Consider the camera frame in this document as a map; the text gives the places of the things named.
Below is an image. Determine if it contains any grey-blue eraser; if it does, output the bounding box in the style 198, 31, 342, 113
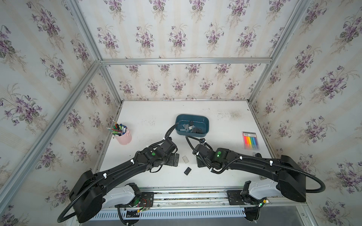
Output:
180, 124, 190, 132

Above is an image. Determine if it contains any black eraser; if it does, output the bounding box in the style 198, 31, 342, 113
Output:
192, 128, 203, 134
184, 167, 191, 175

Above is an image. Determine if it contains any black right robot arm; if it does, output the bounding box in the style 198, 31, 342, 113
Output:
186, 136, 326, 202

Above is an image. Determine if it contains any white eraser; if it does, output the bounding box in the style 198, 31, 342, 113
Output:
182, 156, 189, 164

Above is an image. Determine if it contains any pink pen cup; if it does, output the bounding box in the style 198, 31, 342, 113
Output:
107, 122, 132, 145

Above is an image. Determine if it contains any coloured highlighter pack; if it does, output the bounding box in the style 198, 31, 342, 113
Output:
242, 131, 259, 150

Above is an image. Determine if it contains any teal plastic storage box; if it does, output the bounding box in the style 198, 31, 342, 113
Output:
175, 114, 209, 137

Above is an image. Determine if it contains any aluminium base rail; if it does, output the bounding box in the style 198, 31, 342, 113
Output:
87, 186, 305, 222

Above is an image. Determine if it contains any aluminium frame horizontal rail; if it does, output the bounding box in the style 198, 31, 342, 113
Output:
101, 57, 272, 65

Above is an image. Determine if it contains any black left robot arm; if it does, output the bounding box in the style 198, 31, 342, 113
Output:
57, 123, 178, 223

